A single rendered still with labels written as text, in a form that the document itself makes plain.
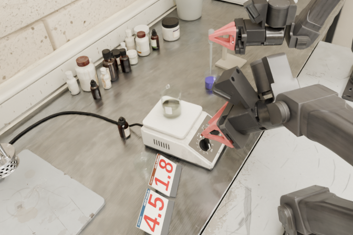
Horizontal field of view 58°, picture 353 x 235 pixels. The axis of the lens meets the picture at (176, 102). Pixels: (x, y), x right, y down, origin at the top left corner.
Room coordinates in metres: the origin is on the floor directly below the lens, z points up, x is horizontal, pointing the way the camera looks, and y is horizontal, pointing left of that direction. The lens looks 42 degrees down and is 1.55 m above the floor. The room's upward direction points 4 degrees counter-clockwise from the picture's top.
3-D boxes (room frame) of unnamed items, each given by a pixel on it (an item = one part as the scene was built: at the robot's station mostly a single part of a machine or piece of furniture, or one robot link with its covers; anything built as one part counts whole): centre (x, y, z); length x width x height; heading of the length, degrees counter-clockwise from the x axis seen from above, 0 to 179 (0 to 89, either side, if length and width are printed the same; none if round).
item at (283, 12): (0.78, -0.32, 1.12); 0.12 x 0.09 x 0.12; 84
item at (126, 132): (0.61, 0.15, 0.93); 0.03 x 0.03 x 0.07
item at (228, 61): (0.91, -0.20, 0.96); 0.08 x 0.08 x 0.13; 48
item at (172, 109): (0.59, 0.01, 1.02); 0.06 x 0.05 x 0.08; 9
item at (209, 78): (0.80, -0.11, 0.93); 0.04 x 0.04 x 0.06
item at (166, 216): (0.35, 0.06, 0.92); 0.09 x 0.06 x 0.04; 166
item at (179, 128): (0.59, 0.01, 0.98); 0.12 x 0.12 x 0.01; 59
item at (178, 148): (0.57, -0.01, 0.94); 0.22 x 0.13 x 0.08; 59
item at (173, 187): (0.45, 0.04, 0.92); 0.09 x 0.06 x 0.04; 166
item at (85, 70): (0.84, 0.28, 0.95); 0.06 x 0.06 x 0.11
